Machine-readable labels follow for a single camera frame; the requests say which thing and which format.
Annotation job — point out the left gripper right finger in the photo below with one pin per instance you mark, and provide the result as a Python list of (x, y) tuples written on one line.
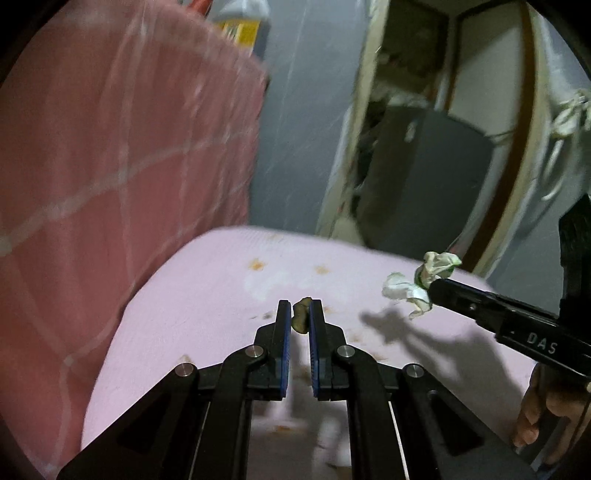
[(403, 422)]

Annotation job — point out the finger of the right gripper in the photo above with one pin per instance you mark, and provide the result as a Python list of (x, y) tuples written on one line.
[(533, 332), (574, 236)]

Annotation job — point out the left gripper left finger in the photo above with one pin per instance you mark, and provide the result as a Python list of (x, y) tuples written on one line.
[(195, 422)]

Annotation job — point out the white tissue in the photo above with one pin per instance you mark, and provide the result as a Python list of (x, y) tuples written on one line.
[(436, 266)]

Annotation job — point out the brown peel piece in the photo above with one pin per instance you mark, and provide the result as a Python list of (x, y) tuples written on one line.
[(300, 322)]

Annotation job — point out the person's right hand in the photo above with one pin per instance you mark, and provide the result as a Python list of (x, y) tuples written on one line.
[(560, 402)]

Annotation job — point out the white rubber gloves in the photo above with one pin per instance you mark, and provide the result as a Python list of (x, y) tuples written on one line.
[(574, 116)]

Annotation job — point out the pink table cloth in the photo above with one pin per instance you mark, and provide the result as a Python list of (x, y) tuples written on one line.
[(209, 299)]

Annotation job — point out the red checked counter cloth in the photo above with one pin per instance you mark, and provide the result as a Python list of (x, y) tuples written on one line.
[(127, 129)]

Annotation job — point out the large soy sauce jug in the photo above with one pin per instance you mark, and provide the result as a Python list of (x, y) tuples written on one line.
[(246, 23)]

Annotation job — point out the wooden door frame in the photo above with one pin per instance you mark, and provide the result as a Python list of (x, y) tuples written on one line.
[(481, 62)]

